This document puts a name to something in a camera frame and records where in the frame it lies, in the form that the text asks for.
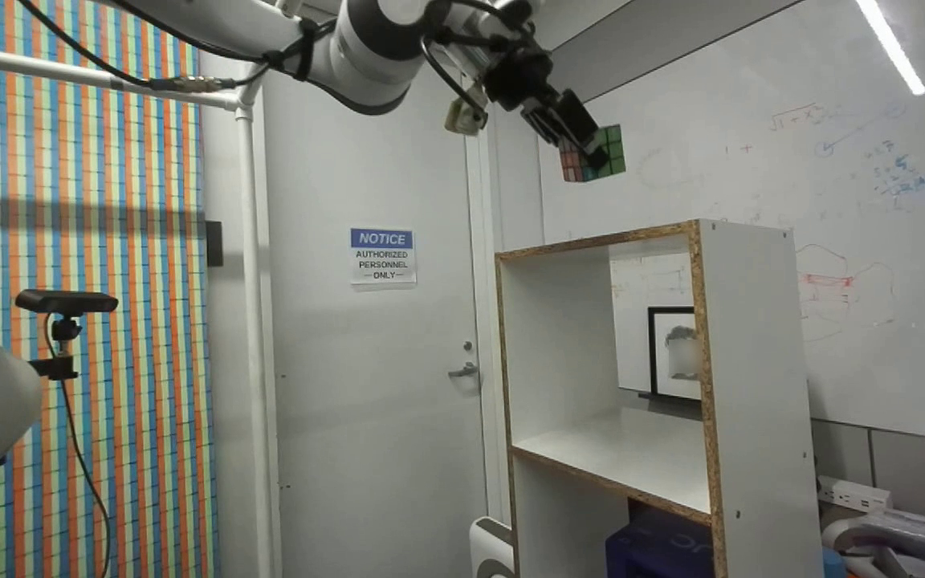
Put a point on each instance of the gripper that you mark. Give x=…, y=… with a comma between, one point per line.
x=520, y=76

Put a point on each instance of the Rubik's cube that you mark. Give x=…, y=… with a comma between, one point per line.
x=611, y=152

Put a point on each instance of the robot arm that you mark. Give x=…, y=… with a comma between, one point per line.
x=366, y=48

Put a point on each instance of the white cabinet with chipboard edges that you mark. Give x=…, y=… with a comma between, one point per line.
x=751, y=385

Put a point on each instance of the blue and white notice sign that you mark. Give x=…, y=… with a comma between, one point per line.
x=383, y=257

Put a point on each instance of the whiteboard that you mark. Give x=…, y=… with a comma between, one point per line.
x=872, y=265

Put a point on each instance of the white door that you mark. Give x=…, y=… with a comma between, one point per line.
x=366, y=401

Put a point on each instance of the white rounded device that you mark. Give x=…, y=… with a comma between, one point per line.
x=488, y=550

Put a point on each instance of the dark blue box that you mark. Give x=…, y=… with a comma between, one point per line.
x=655, y=550

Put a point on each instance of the colourful striped backdrop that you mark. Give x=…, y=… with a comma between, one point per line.
x=109, y=201

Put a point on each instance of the white power strip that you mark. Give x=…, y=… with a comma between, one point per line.
x=854, y=493

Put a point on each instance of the white and grey machine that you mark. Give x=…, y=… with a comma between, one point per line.
x=904, y=534

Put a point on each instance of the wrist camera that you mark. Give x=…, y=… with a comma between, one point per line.
x=465, y=117

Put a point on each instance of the black picture frame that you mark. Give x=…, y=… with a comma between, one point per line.
x=654, y=353

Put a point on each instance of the white pipe frame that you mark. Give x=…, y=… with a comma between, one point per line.
x=254, y=321

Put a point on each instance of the black wall plate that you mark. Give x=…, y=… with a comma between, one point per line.
x=213, y=243

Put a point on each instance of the camera on mount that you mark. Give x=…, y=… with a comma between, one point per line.
x=66, y=302

